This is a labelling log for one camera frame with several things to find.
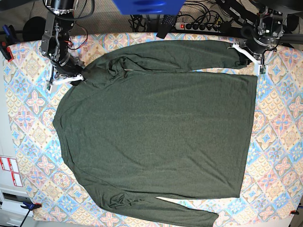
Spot white power strip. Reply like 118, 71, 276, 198
175, 22, 219, 32

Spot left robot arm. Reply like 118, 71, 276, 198
222, 0, 303, 70

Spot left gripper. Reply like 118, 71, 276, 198
238, 37, 275, 66

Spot black remote control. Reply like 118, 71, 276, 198
156, 15, 177, 39

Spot colourful patterned tablecloth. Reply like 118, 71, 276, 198
0, 42, 303, 227

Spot blue clamp bottom left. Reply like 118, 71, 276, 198
20, 202, 42, 227

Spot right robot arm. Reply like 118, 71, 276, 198
39, 0, 86, 92

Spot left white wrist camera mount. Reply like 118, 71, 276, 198
231, 43, 268, 76

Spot blue clamp top left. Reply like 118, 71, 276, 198
0, 25, 13, 62

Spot dark green long-sleeve shirt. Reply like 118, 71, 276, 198
53, 40, 258, 227

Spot blue plastic box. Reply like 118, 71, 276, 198
113, 0, 185, 15

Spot orange clamp bottom right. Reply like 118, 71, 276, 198
290, 210, 299, 215

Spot blue clamp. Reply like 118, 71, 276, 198
0, 25, 13, 62
20, 202, 42, 227

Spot red white labels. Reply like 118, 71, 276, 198
0, 156, 23, 187

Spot black round stand base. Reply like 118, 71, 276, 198
22, 17, 46, 42

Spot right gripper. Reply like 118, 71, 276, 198
51, 55, 90, 86

